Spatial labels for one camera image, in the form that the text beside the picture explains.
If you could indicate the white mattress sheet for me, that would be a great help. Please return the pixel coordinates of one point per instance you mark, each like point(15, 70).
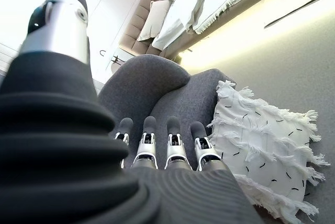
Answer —
point(170, 34)

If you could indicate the thin black floor strip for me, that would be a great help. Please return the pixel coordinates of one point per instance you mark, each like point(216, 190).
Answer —
point(301, 10)

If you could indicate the beige upholstered bed frame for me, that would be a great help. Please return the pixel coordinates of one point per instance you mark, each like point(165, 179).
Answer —
point(248, 9)

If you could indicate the grey fabric tub armchair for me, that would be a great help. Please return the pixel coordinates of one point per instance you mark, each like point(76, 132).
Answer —
point(146, 82)

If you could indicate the beige bed pillow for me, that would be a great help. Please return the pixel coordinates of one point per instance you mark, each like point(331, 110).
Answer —
point(153, 20)

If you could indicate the white fringed cushion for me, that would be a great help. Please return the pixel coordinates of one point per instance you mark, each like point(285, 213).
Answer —
point(261, 150)

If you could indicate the light wooden nightstand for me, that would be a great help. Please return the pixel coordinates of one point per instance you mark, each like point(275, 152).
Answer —
point(125, 52)

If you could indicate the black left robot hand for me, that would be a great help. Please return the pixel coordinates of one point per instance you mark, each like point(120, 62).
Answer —
point(65, 156)

